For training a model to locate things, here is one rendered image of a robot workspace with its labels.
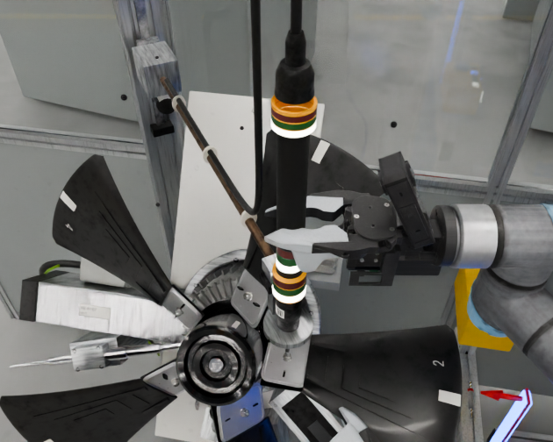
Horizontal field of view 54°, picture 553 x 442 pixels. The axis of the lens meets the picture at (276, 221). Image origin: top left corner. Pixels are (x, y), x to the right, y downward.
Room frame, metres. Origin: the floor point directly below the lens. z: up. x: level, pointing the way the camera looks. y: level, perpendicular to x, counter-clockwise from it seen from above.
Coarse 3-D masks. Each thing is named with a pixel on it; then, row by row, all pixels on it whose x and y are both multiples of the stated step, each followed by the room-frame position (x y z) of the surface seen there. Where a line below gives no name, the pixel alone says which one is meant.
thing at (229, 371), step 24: (216, 312) 0.52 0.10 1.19; (192, 336) 0.43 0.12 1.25; (216, 336) 0.44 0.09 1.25; (240, 336) 0.43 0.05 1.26; (264, 336) 0.49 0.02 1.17; (192, 360) 0.42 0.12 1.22; (240, 360) 0.41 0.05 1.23; (192, 384) 0.39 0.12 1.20; (216, 384) 0.39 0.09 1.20; (240, 384) 0.39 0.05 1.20
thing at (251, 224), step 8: (160, 80) 0.96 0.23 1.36; (168, 88) 0.92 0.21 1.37; (176, 104) 0.86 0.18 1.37; (184, 120) 0.81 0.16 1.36; (192, 128) 0.78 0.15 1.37; (200, 144) 0.74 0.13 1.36; (208, 160) 0.70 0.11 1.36; (216, 168) 0.67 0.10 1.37; (224, 184) 0.64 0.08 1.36; (232, 200) 0.60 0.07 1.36; (240, 208) 0.58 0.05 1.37; (248, 224) 0.55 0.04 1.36; (256, 232) 0.53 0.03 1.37; (256, 240) 0.52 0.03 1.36; (264, 240) 0.51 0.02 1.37; (264, 248) 0.50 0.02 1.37
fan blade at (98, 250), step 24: (96, 168) 0.61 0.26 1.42; (72, 192) 0.62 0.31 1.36; (96, 192) 0.60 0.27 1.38; (72, 216) 0.61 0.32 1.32; (96, 216) 0.59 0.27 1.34; (120, 216) 0.57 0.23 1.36; (72, 240) 0.61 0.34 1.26; (96, 240) 0.58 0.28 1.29; (120, 240) 0.56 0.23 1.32; (144, 240) 0.54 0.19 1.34; (96, 264) 0.59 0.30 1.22; (120, 264) 0.56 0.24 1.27; (144, 264) 0.53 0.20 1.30; (144, 288) 0.54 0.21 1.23; (168, 288) 0.50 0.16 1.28
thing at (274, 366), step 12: (276, 348) 0.45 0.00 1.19; (300, 348) 0.46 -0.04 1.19; (264, 360) 0.43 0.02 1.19; (276, 360) 0.43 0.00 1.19; (300, 360) 0.43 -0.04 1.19; (264, 372) 0.41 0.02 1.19; (276, 372) 0.41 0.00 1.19; (288, 372) 0.41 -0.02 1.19; (300, 372) 0.41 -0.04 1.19; (288, 384) 0.39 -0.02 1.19; (300, 384) 0.39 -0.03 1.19
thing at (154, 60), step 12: (156, 36) 1.06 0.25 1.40; (132, 48) 1.02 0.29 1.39; (144, 48) 1.02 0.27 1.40; (156, 48) 1.02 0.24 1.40; (168, 48) 1.02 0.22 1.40; (144, 60) 0.97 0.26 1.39; (156, 60) 0.97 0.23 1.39; (168, 60) 0.97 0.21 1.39; (144, 72) 0.95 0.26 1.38; (156, 72) 0.96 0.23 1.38; (168, 72) 0.97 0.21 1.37; (144, 84) 0.96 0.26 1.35; (156, 84) 0.95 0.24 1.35; (180, 84) 0.97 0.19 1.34; (156, 96) 0.95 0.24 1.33
